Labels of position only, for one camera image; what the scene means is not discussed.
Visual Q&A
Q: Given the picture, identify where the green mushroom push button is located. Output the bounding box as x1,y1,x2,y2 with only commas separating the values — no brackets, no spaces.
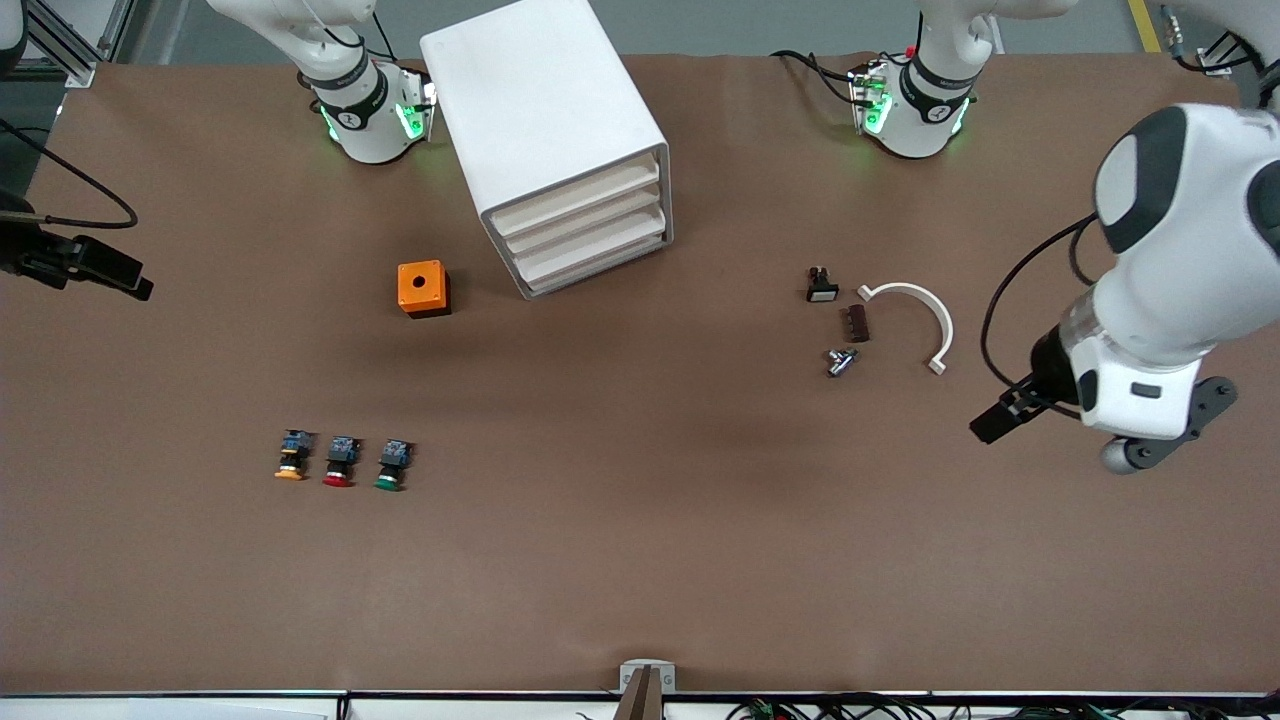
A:
374,438,414,492

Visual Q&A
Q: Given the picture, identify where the yellow mushroom push button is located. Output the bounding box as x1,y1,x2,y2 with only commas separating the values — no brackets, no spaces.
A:
274,429,316,481

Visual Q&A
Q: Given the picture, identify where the white plastic drawer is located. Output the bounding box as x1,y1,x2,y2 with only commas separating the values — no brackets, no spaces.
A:
503,183,665,253
522,232,671,297
492,158,661,233
512,207,668,274

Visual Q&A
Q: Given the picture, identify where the orange button enclosure box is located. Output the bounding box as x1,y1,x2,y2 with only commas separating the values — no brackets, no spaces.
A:
397,260,451,319

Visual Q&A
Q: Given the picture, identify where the brown upright post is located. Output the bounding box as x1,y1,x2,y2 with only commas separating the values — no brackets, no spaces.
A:
612,668,663,720

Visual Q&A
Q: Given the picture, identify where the white table edge rail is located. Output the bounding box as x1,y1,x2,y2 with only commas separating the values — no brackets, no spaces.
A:
0,690,1280,720

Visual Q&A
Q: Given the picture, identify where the white drawer cabinet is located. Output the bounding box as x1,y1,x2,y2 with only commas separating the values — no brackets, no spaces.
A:
420,0,673,301

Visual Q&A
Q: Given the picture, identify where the grey metal bracket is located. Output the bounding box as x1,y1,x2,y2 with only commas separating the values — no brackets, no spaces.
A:
618,660,677,695

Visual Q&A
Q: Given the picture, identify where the black arm base cable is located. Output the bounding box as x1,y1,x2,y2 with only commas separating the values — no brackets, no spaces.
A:
770,50,863,106

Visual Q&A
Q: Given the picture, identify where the white half-ring clamp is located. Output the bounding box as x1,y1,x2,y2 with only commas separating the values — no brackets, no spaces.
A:
857,283,954,376

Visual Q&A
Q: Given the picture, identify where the black cable bundle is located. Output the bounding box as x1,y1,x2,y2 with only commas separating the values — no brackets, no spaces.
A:
730,695,1280,720

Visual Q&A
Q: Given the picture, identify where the aluminium frame post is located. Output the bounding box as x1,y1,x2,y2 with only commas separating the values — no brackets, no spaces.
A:
1197,0,1280,78
25,0,136,89

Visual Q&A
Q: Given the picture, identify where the red mushroom push button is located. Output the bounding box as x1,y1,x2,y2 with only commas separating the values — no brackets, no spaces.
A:
322,435,363,488

